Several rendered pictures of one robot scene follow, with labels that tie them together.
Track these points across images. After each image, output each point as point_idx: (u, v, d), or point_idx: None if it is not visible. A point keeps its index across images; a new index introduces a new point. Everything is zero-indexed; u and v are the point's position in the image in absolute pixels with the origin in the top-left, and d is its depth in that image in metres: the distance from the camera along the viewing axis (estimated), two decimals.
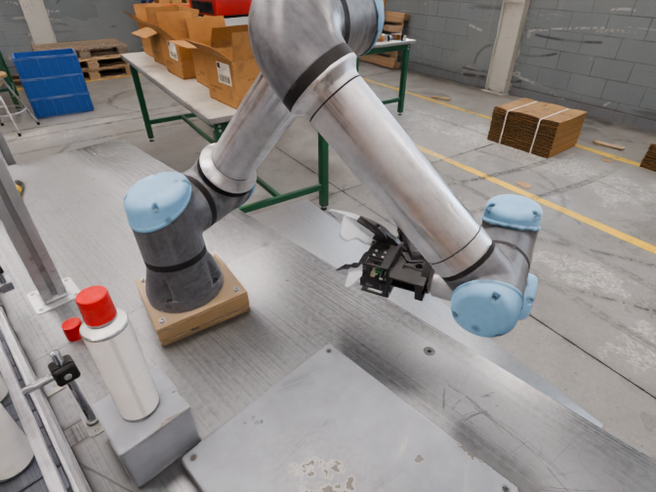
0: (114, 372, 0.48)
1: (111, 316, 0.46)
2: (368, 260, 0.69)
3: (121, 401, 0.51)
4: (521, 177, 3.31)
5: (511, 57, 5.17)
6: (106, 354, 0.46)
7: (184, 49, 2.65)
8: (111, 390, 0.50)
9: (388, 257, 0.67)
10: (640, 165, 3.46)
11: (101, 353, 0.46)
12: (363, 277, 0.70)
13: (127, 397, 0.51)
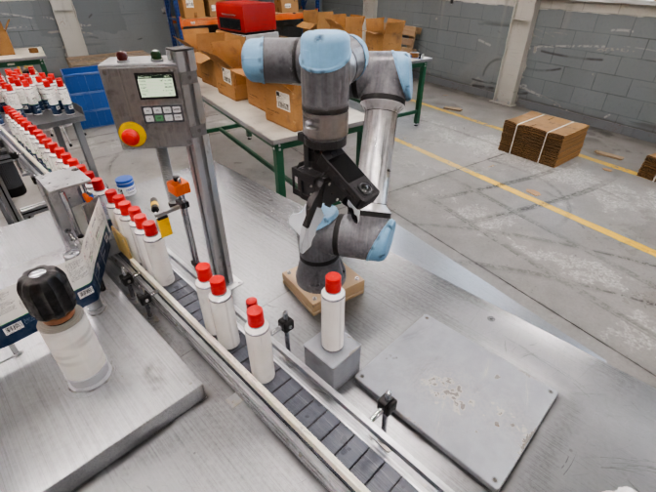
0: (336, 320, 0.87)
1: (341, 288, 0.84)
2: None
3: (332, 339, 0.90)
4: (530, 184, 3.69)
5: (517, 70, 5.55)
6: (336, 309, 0.85)
7: (238, 75, 3.04)
8: (328, 332, 0.89)
9: None
10: (637, 174, 3.85)
11: (333, 308, 0.85)
12: None
13: (336, 336, 0.89)
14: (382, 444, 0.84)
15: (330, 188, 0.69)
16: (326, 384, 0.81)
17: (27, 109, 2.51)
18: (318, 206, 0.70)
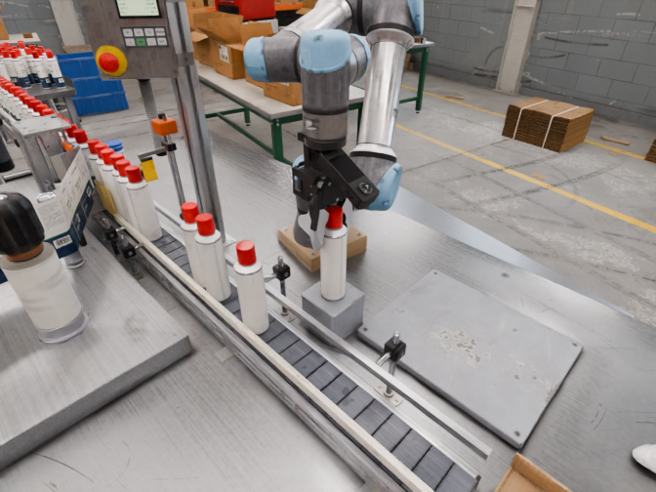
0: (336, 262, 0.78)
1: (342, 224, 0.75)
2: None
3: (332, 284, 0.81)
4: (536, 169, 3.60)
5: (520, 58, 5.46)
6: (337, 248, 0.76)
7: (235, 52, 2.95)
8: (328, 276, 0.80)
9: None
10: (644, 158, 3.76)
11: (334, 247, 0.76)
12: None
13: (337, 281, 0.80)
14: (389, 398, 0.75)
15: (330, 188, 0.69)
16: (326, 328, 0.72)
17: (16, 83, 2.42)
18: (321, 209, 0.71)
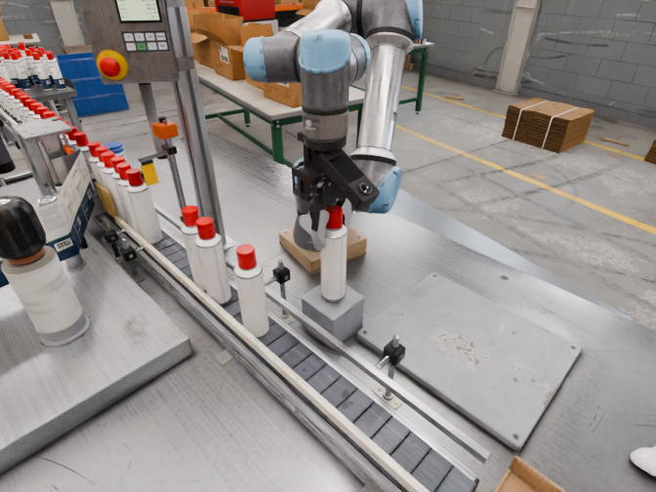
0: (337, 262, 0.78)
1: (342, 224, 0.75)
2: None
3: (332, 284, 0.81)
4: (535, 170, 3.60)
5: (520, 59, 5.47)
6: (337, 248, 0.76)
7: (235, 53, 2.95)
8: (329, 276, 0.80)
9: None
10: (644, 159, 3.76)
11: (334, 247, 0.76)
12: None
13: (337, 281, 0.80)
14: (388, 401, 0.75)
15: (330, 188, 0.69)
16: (325, 332, 0.72)
17: (17, 85, 2.42)
18: (321, 209, 0.71)
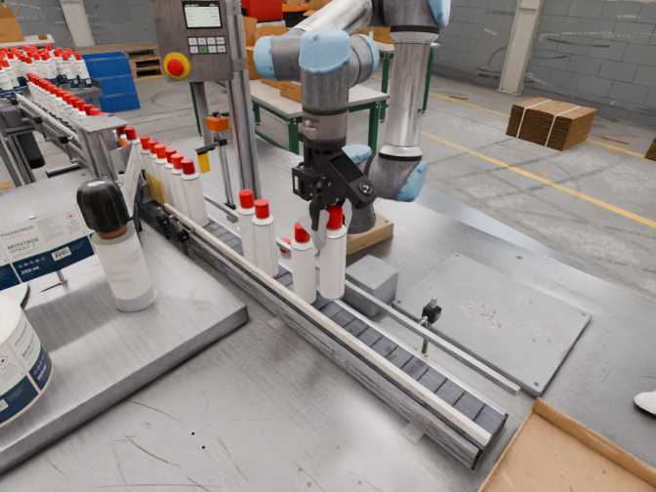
0: (336, 261, 0.78)
1: (342, 224, 0.75)
2: None
3: (331, 283, 0.81)
4: (539, 167, 3.72)
5: (523, 59, 5.58)
6: (336, 248, 0.76)
7: (251, 54, 3.07)
8: (328, 275, 0.80)
9: None
10: (644, 156, 3.88)
11: (333, 247, 0.76)
12: None
13: (336, 280, 0.81)
14: (424, 357, 0.86)
15: (330, 188, 0.69)
16: (371, 296, 0.83)
17: None
18: (321, 209, 0.71)
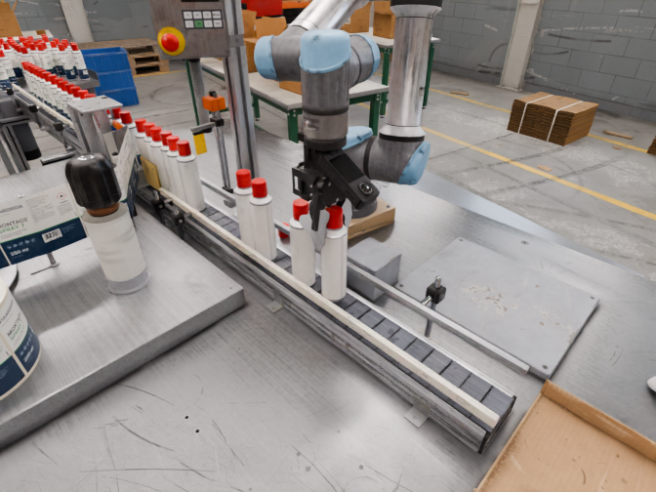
0: (337, 262, 0.78)
1: (342, 224, 0.75)
2: None
3: (333, 284, 0.81)
4: (541, 161, 3.69)
5: (524, 55, 5.55)
6: (337, 248, 0.76)
7: (250, 46, 3.03)
8: (329, 276, 0.80)
9: None
10: (647, 151, 3.84)
11: (334, 247, 0.76)
12: None
13: (338, 281, 0.80)
14: None
15: (330, 188, 0.69)
16: (373, 276, 0.80)
17: None
18: (321, 209, 0.71)
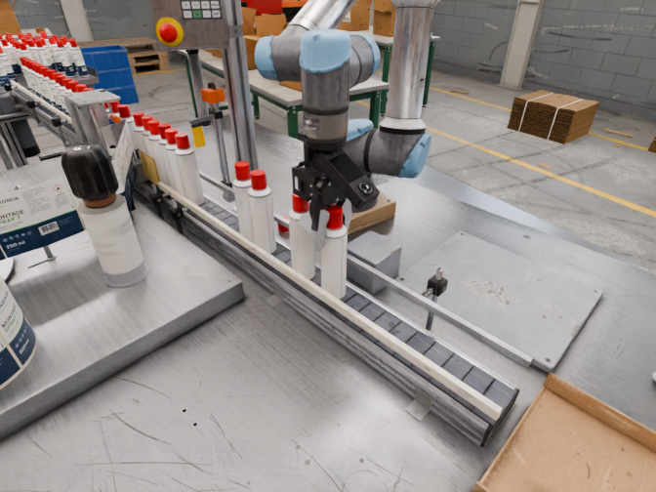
0: (337, 262, 0.78)
1: (342, 224, 0.75)
2: None
3: (332, 284, 0.81)
4: (542, 159, 3.67)
5: (525, 53, 5.54)
6: (337, 248, 0.76)
7: (250, 43, 3.02)
8: (329, 276, 0.80)
9: None
10: (648, 149, 3.83)
11: (334, 247, 0.76)
12: None
13: (337, 281, 0.80)
14: None
15: (330, 188, 0.69)
16: (373, 268, 0.79)
17: None
18: (321, 209, 0.71)
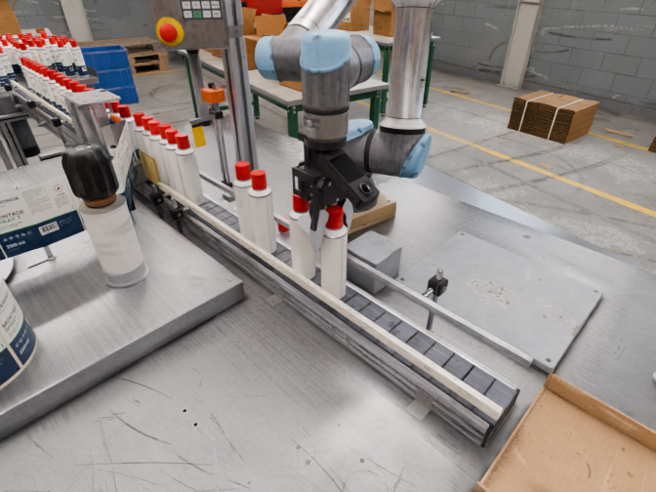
0: (337, 262, 0.78)
1: (343, 224, 0.75)
2: None
3: (332, 284, 0.81)
4: (542, 159, 3.67)
5: (525, 53, 5.54)
6: (337, 248, 0.76)
7: (250, 43, 3.02)
8: (329, 276, 0.80)
9: None
10: (648, 149, 3.83)
11: (334, 247, 0.76)
12: None
13: (337, 281, 0.80)
14: None
15: (330, 188, 0.69)
16: (374, 268, 0.79)
17: None
18: (321, 209, 0.70)
